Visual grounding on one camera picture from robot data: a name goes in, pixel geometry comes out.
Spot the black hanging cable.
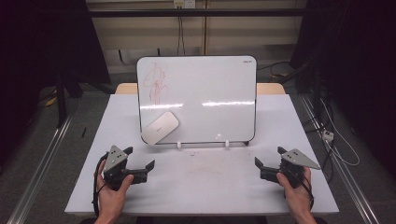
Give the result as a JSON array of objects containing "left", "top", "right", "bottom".
[{"left": 177, "top": 7, "right": 187, "bottom": 57}]

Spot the yellow vertical pipe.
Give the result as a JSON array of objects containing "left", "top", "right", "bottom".
[{"left": 203, "top": 0, "right": 208, "bottom": 56}]

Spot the black metal stand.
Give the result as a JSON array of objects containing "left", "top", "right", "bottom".
[{"left": 54, "top": 71, "right": 83, "bottom": 129}]

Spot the white wall socket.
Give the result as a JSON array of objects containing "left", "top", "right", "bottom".
[{"left": 173, "top": 0, "right": 196, "bottom": 9}]

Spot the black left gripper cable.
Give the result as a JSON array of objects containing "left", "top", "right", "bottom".
[{"left": 92, "top": 152, "right": 110, "bottom": 217}]

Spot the black horizontal metal bar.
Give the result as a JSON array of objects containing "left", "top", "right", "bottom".
[{"left": 87, "top": 8, "right": 307, "bottom": 18}]

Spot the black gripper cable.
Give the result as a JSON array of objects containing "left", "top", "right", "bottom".
[
  {"left": 92, "top": 152, "right": 110, "bottom": 217},
  {"left": 292, "top": 172, "right": 316, "bottom": 211}
]

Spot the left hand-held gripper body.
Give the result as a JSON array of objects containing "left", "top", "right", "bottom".
[{"left": 102, "top": 145, "right": 149, "bottom": 191}]

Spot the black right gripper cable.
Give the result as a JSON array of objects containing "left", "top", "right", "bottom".
[{"left": 292, "top": 172, "right": 316, "bottom": 211}]

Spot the black curtain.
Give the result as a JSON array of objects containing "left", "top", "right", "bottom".
[
  {"left": 289, "top": 0, "right": 396, "bottom": 178},
  {"left": 0, "top": 0, "right": 111, "bottom": 169}
]

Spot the white floor cable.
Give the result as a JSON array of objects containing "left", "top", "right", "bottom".
[{"left": 320, "top": 99, "right": 361, "bottom": 167}]

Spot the white whiteboard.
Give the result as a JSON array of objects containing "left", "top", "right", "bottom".
[{"left": 135, "top": 55, "right": 258, "bottom": 147}]

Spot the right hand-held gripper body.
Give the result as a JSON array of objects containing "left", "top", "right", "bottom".
[{"left": 260, "top": 148, "right": 322, "bottom": 189}]

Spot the white table cover sheet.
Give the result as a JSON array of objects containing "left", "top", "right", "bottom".
[{"left": 64, "top": 92, "right": 340, "bottom": 217}]

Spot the white whiteboard eraser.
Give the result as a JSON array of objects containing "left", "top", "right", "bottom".
[{"left": 140, "top": 111, "right": 180, "bottom": 147}]

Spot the person's left hand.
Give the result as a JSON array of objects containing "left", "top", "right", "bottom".
[{"left": 94, "top": 167, "right": 135, "bottom": 218}]

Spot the aluminium floor rail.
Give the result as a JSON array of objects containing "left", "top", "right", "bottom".
[
  {"left": 298, "top": 94, "right": 381, "bottom": 224},
  {"left": 6, "top": 108, "right": 78, "bottom": 224}
]

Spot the black floor cable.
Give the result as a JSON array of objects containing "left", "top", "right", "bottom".
[{"left": 256, "top": 60, "right": 292, "bottom": 71}]

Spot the person's right hand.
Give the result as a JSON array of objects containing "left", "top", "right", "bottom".
[{"left": 276, "top": 166, "right": 314, "bottom": 218}]

